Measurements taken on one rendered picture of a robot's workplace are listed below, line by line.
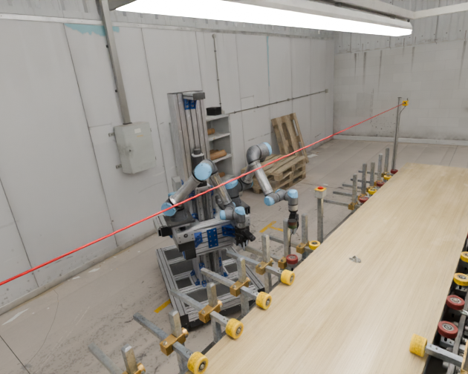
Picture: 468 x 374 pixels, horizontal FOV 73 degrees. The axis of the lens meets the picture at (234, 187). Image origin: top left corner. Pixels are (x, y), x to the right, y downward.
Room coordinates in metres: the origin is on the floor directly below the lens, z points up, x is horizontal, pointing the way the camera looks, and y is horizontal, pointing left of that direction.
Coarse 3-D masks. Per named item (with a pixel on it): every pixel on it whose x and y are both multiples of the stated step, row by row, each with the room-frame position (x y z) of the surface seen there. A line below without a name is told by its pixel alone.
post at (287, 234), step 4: (284, 220) 1.94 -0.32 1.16; (284, 224) 1.94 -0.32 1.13; (284, 228) 1.94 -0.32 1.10; (284, 232) 1.94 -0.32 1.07; (288, 232) 1.93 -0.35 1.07; (284, 236) 1.94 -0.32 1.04; (288, 236) 1.93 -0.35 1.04; (284, 240) 1.94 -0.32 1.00; (288, 240) 1.93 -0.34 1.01; (284, 244) 1.94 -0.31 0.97; (288, 244) 1.92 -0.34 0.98; (284, 248) 1.94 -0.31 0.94; (288, 248) 1.92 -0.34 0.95; (284, 252) 1.94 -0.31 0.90; (288, 252) 1.92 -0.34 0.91; (288, 268) 1.92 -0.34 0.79
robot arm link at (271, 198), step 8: (248, 152) 2.36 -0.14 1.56; (256, 152) 2.35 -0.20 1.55; (248, 160) 2.33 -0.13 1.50; (256, 160) 2.31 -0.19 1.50; (256, 176) 2.28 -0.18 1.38; (264, 176) 2.27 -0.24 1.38; (264, 184) 2.24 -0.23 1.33; (264, 192) 2.22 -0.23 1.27; (272, 192) 2.21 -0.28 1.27; (264, 200) 2.20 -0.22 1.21; (272, 200) 2.17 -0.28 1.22
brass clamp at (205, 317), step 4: (208, 304) 1.39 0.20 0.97; (220, 304) 1.40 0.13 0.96; (204, 308) 1.37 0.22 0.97; (208, 308) 1.36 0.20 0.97; (212, 308) 1.36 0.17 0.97; (216, 308) 1.37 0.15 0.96; (220, 308) 1.39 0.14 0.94; (200, 312) 1.33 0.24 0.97; (208, 312) 1.33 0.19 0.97; (200, 316) 1.33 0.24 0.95; (204, 316) 1.31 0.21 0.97; (208, 316) 1.32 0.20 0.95; (204, 320) 1.31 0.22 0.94; (208, 320) 1.32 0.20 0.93
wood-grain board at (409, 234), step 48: (384, 192) 2.87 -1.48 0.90; (432, 192) 2.76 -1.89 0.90; (336, 240) 2.04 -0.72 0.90; (384, 240) 1.98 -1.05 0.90; (432, 240) 1.92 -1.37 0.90; (288, 288) 1.55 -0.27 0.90; (336, 288) 1.52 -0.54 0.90; (384, 288) 1.48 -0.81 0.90; (432, 288) 1.44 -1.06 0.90; (240, 336) 1.22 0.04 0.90; (288, 336) 1.19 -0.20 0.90; (336, 336) 1.17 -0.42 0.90; (384, 336) 1.14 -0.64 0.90; (432, 336) 1.12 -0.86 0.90
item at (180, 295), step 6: (174, 288) 1.57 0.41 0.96; (174, 294) 1.53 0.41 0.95; (180, 294) 1.51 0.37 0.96; (186, 300) 1.46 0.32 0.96; (192, 300) 1.45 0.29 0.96; (192, 306) 1.42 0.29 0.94; (198, 306) 1.39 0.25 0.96; (204, 306) 1.39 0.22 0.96; (216, 312) 1.34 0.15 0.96; (216, 318) 1.30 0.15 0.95; (222, 318) 1.29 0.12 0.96; (228, 318) 1.28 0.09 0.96; (222, 324) 1.27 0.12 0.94
